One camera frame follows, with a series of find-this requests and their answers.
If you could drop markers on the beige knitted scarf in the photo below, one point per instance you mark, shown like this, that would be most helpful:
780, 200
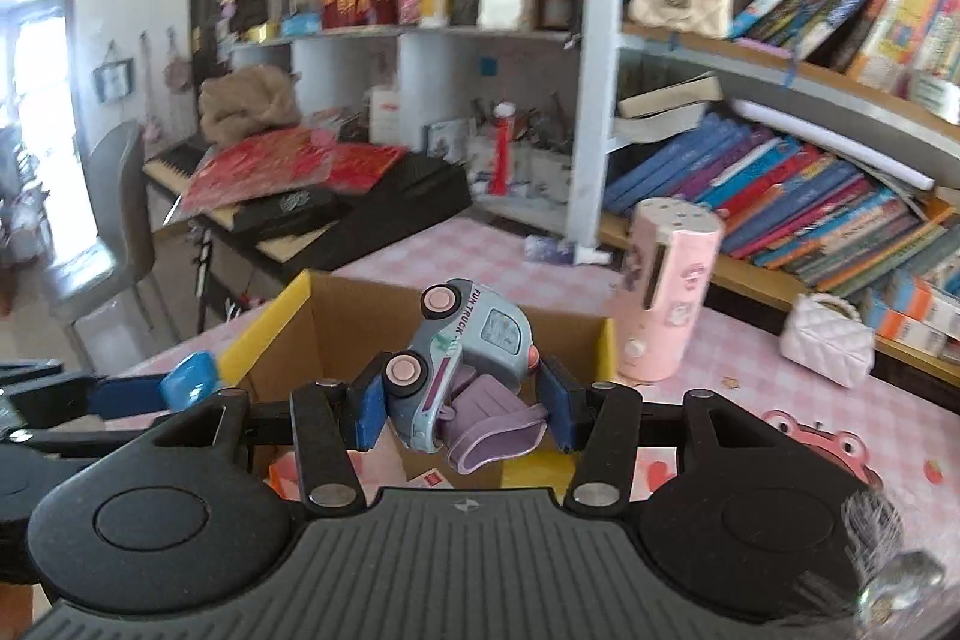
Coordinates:
247, 104

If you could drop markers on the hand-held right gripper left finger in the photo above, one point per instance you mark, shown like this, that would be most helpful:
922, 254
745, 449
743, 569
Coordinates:
367, 411

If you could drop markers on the large red plastic packet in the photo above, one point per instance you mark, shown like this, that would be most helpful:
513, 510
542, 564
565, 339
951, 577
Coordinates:
262, 168

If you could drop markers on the black flat box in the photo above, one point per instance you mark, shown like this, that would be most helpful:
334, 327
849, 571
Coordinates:
289, 206

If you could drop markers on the crumpled clear plastic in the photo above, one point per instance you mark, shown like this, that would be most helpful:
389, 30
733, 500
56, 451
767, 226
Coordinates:
889, 557

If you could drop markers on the blue packet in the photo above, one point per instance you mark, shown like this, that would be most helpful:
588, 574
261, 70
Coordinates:
301, 25

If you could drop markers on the blue toy block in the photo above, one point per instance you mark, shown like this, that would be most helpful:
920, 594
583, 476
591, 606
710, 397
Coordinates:
191, 381

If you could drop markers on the small white quilted purse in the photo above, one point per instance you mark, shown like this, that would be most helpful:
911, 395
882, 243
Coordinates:
825, 344

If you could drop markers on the orange white boxes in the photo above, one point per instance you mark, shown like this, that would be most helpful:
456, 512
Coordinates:
915, 314

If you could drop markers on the white rolled paper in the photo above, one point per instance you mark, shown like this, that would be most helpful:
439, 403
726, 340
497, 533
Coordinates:
832, 145

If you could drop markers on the white shelf unit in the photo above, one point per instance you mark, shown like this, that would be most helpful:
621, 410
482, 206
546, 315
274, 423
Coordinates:
420, 70

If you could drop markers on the white box red print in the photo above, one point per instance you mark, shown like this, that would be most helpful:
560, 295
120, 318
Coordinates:
384, 115

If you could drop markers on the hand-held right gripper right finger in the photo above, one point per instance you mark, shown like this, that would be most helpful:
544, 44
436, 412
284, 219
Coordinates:
559, 411

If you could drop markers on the pink checked tablecloth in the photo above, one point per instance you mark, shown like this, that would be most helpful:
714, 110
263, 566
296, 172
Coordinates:
750, 347

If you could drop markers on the red white tube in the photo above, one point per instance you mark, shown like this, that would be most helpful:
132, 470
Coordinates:
502, 149

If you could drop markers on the cream thick book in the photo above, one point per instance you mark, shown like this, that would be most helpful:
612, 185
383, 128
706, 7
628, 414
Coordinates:
667, 111

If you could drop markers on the pink frog toy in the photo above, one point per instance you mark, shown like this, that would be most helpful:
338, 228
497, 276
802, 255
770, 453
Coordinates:
821, 449

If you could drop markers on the pink cartoon container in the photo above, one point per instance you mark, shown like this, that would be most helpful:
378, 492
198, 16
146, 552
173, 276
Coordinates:
667, 302

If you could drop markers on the pink wall bag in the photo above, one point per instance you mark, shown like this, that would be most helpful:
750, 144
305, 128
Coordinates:
178, 66

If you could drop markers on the small red packet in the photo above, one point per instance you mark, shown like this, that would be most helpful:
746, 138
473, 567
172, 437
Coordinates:
367, 168

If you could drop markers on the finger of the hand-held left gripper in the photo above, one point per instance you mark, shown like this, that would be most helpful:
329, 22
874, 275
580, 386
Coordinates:
75, 443
127, 398

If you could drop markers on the blue toy truck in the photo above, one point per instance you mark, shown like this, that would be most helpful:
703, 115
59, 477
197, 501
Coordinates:
465, 355

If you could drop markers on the black white wall bag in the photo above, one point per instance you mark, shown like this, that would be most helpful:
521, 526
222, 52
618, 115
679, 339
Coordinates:
114, 78

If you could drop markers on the grey chair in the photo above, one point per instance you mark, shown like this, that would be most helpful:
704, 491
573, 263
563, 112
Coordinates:
124, 212

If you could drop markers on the wooden bookshelf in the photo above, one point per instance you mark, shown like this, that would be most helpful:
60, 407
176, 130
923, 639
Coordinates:
600, 85

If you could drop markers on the blue white wrapper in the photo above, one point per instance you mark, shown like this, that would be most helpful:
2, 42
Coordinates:
562, 250

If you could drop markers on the pile of leaning books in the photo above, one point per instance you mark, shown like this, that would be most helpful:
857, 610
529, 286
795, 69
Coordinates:
847, 3

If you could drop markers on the row of blue spined books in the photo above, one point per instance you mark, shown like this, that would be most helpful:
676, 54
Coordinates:
787, 197

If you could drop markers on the yellow cardboard box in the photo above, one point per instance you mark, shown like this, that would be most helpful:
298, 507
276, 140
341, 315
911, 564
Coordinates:
337, 325

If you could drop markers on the dark glass bottle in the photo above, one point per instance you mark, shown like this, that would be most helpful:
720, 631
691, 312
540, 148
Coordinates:
555, 6

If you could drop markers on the black electric piano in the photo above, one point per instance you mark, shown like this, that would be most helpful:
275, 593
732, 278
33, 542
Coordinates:
405, 197

